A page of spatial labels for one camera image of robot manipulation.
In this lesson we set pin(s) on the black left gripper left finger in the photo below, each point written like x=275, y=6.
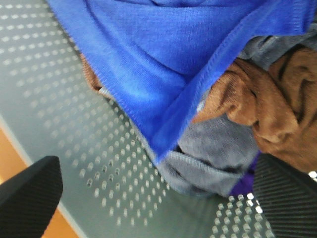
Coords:
x=29, y=199

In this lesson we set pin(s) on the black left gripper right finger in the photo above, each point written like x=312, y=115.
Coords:
x=287, y=196

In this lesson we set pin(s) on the blue microfibre towel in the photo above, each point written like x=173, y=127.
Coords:
x=214, y=26

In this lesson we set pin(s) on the purple towel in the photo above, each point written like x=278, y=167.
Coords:
x=245, y=183

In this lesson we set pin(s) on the grey towel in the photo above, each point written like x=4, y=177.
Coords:
x=210, y=158

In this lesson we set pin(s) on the brown towel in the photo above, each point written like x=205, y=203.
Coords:
x=164, y=91

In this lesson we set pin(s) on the grey perforated plastic basket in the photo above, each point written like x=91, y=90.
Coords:
x=110, y=187

